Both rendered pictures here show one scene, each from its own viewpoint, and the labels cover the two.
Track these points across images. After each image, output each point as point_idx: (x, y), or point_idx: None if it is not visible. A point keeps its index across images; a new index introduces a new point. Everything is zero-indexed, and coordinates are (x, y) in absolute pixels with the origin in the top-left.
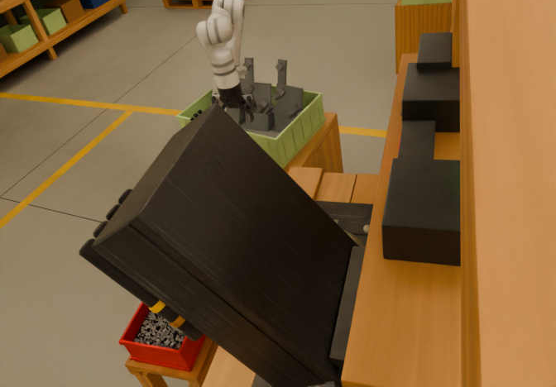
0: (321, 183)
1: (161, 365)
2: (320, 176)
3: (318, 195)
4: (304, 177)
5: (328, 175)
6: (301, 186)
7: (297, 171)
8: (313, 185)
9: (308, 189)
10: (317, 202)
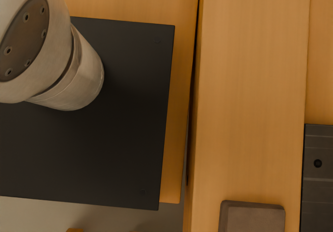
0: (309, 30)
1: None
2: (309, 10)
3: (311, 86)
4: (260, 18)
5: None
6: (260, 62)
7: None
8: (299, 57)
9: (284, 77)
10: (321, 132)
